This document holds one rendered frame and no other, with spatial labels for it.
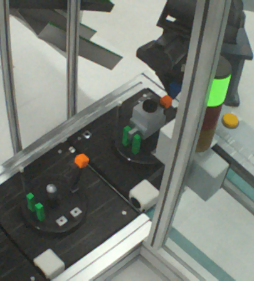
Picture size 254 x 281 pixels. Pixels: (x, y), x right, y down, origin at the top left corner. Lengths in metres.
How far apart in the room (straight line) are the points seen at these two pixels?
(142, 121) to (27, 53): 0.58
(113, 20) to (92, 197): 0.75
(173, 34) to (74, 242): 0.44
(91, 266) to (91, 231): 0.08
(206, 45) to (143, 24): 1.04
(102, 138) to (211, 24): 0.61
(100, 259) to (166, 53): 0.41
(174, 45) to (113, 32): 0.69
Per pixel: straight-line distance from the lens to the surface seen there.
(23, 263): 0.94
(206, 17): 0.55
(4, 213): 1.00
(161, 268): 1.01
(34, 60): 1.45
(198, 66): 0.58
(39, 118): 1.28
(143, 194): 0.99
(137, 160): 1.04
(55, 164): 1.05
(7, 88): 0.97
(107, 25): 1.57
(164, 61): 0.86
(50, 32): 1.02
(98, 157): 1.06
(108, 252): 0.96
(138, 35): 1.54
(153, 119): 1.00
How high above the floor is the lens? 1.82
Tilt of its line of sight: 51 degrees down
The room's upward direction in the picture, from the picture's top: 7 degrees clockwise
